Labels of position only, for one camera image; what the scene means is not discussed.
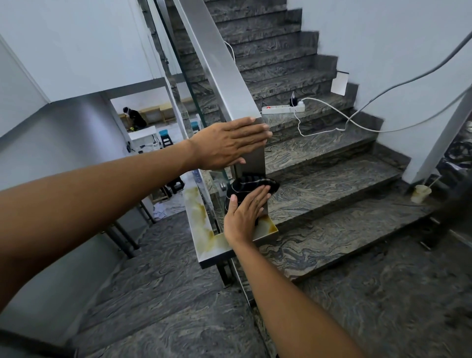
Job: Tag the person's right hand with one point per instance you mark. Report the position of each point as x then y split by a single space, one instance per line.
243 221

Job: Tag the person's left hand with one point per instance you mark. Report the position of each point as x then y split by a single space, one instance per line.
228 144

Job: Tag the dark plaid cloth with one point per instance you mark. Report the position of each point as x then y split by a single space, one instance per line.
250 184

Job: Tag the steel stair handrail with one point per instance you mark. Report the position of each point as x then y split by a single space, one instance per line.
217 66

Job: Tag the person's right forearm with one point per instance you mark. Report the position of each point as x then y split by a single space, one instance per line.
287 310

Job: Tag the person's left forearm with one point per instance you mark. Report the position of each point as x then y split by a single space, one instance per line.
92 206

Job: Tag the dark metal stair railing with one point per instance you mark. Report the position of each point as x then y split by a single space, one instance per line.
29 345

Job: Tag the blue stool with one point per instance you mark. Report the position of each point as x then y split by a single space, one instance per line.
165 133
194 126

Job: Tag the white power strip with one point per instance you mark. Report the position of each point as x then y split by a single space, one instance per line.
276 108

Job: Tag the black stool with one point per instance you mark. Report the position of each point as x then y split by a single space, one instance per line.
176 184

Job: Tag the black charger plug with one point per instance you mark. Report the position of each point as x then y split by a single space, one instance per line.
294 103

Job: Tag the glass railing panel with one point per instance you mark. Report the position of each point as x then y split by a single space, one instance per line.
177 79

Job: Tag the white table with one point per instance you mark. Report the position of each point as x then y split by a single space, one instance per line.
142 133

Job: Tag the white card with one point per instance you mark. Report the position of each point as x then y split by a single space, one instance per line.
340 83

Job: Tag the plastic cup with straw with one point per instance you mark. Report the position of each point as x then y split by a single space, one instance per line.
420 193

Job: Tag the black motorbike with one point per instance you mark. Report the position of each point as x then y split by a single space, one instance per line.
457 162

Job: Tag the steel railing post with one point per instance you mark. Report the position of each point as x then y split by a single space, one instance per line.
224 274

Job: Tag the dark railing post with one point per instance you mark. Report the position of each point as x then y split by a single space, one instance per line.
125 241
147 214

